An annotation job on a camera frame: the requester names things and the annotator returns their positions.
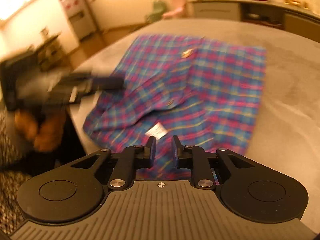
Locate speckled grey fabric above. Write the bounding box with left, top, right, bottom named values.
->
left=0, top=112, right=35, bottom=235

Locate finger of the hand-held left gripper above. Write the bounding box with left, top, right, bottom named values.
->
left=91, top=74, right=125, bottom=92

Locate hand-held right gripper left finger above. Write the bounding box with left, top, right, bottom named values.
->
left=72, top=135, right=157, bottom=190

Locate dark cluttered shelf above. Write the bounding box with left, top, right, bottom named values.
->
left=31, top=27, right=68, bottom=72

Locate pink plastic chair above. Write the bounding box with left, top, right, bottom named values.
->
left=162, top=0, right=187, bottom=19

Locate person's left hand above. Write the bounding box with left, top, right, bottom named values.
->
left=14, top=109, right=64, bottom=153

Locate blue plaid shirt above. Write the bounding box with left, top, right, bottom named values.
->
left=82, top=34, right=267, bottom=180

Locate grey television cabinet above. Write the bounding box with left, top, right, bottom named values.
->
left=190, top=0, right=320, bottom=43

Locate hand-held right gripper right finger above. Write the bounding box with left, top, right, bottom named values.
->
left=171, top=135, right=250, bottom=189

